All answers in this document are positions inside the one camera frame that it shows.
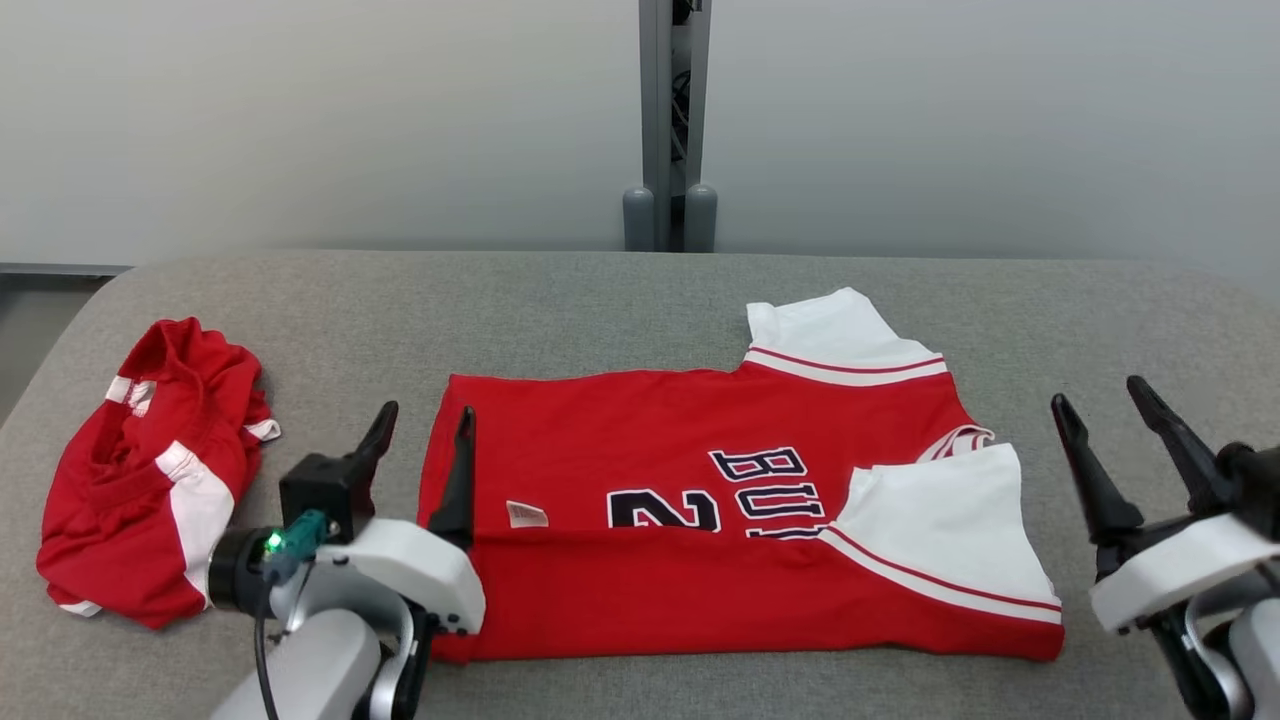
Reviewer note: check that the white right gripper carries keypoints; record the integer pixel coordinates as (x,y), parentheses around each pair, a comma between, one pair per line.
(1170,570)

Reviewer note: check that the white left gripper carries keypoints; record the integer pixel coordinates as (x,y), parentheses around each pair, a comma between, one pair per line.
(410,570)

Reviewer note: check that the red white basketball jersey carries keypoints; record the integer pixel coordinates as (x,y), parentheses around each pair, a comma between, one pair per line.
(650,600)

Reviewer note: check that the red white sports shorts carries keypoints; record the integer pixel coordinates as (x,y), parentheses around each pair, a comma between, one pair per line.
(130,500)

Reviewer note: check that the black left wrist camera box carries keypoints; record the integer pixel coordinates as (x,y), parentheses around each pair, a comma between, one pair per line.
(320,490)

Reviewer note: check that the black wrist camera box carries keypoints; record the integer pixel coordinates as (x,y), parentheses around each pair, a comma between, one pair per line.
(320,490)
(1255,490)

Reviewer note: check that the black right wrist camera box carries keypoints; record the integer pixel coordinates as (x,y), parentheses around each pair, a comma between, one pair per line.
(1255,490)

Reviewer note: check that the grey rounded post bumper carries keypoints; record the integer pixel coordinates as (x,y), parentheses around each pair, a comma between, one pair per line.
(638,220)
(701,218)

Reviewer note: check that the grey metal post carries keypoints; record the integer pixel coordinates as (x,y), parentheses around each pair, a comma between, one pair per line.
(660,100)

